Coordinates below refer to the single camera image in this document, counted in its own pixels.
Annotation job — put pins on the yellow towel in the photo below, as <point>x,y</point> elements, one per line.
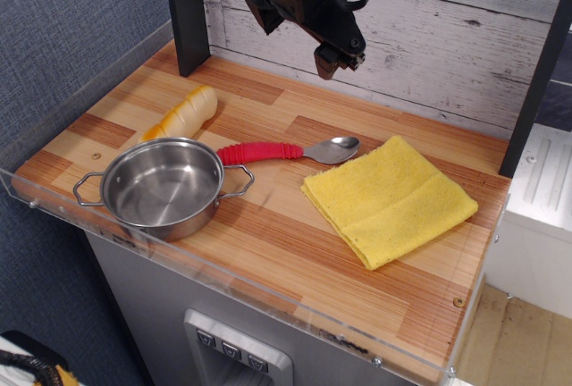
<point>389,202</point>

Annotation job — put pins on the white side unit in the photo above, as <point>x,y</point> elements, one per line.
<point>530,254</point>

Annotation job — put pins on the dark frame post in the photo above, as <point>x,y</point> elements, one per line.
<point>190,34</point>
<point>534,96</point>

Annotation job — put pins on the toy bread loaf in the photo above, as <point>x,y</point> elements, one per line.
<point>186,118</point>

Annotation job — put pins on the dark right frame post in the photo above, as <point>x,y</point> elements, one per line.
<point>534,96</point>

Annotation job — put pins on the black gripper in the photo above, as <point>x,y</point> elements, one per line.
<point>330,22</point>

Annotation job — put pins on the small stainless steel pot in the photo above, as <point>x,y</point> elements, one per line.
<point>169,188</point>

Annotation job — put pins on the grey cabinet with button panel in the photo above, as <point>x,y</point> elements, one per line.
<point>189,333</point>

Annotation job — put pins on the dark left frame post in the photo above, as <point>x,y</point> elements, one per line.
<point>190,34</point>

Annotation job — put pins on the red handled metal spoon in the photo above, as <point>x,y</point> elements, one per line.
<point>332,151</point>

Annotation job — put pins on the clear acrylic table guard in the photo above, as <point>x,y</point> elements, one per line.
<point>206,226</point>

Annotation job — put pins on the black and yellow object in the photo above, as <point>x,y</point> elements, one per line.
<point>26,361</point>

